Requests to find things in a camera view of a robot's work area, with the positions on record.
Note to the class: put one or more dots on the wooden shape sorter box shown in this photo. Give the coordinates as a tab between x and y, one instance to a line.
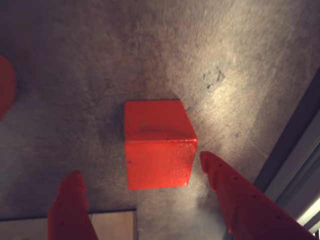
112	226

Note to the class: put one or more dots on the orange heart-shaped block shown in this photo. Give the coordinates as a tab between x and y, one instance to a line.
6	87

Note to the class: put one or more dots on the aluminium profile rail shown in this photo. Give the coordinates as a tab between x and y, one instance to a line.
305	175

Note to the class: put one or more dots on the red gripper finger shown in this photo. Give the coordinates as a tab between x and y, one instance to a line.
70	215
247	210

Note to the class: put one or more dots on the red cube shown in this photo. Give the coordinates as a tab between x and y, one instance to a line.
157	150

